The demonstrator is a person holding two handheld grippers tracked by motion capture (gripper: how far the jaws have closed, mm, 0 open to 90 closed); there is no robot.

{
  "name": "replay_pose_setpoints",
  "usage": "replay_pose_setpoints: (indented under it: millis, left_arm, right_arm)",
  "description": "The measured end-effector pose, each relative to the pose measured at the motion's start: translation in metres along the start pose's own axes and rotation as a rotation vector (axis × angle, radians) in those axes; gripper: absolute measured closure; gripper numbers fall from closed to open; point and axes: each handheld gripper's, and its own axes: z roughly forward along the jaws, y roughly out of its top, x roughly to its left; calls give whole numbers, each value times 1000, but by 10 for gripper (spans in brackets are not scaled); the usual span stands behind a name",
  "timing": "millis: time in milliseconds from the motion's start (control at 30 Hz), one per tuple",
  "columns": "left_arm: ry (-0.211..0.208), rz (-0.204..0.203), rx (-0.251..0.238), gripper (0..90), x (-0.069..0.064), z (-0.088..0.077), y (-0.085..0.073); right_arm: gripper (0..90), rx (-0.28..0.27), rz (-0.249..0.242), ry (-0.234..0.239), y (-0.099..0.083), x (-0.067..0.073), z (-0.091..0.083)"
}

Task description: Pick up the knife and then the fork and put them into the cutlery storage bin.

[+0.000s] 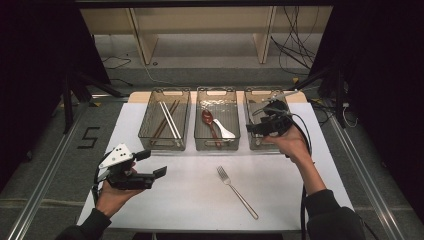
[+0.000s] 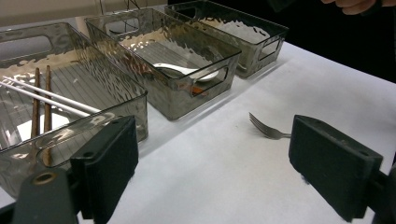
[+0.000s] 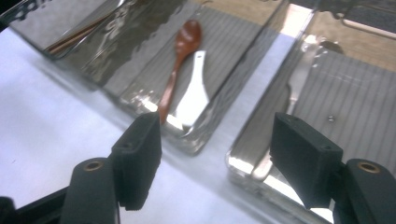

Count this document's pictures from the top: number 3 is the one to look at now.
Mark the brown wooden spoon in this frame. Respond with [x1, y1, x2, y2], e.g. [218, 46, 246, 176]
[157, 19, 204, 125]

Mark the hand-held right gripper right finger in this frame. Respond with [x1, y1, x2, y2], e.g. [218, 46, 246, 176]
[269, 112, 344, 209]

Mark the transparent grey plastic bin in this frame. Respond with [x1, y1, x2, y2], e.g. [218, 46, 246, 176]
[57, 0, 290, 157]
[225, 3, 396, 224]
[7, 0, 125, 60]

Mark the brown chopstick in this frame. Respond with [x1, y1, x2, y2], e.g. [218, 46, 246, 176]
[49, 17, 117, 54]
[46, 12, 115, 50]

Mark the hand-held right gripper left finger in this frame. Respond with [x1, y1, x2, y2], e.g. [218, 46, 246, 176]
[110, 111, 163, 211]

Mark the white ceramic spoon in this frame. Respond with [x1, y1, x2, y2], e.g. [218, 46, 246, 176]
[172, 49, 210, 127]

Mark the white table cover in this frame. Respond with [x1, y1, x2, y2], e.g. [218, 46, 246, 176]
[0, 26, 297, 224]

